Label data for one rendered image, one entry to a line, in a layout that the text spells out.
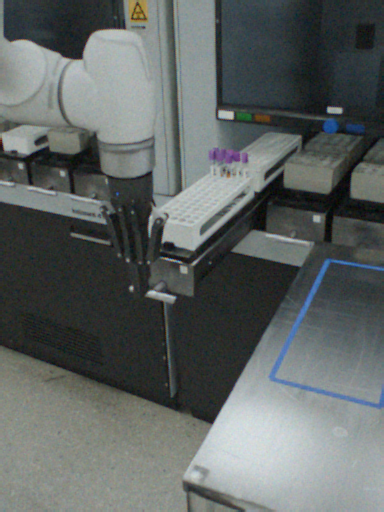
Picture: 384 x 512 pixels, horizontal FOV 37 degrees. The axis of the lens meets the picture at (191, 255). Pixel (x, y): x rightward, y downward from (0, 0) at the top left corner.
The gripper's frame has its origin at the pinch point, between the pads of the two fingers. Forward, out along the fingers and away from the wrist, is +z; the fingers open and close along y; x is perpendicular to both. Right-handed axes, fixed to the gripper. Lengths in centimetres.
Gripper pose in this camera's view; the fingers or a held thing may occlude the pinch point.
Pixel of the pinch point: (140, 277)
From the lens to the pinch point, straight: 102.3
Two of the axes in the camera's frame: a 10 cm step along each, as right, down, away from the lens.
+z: 0.4, 8.7, 4.8
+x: -4.9, 4.4, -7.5
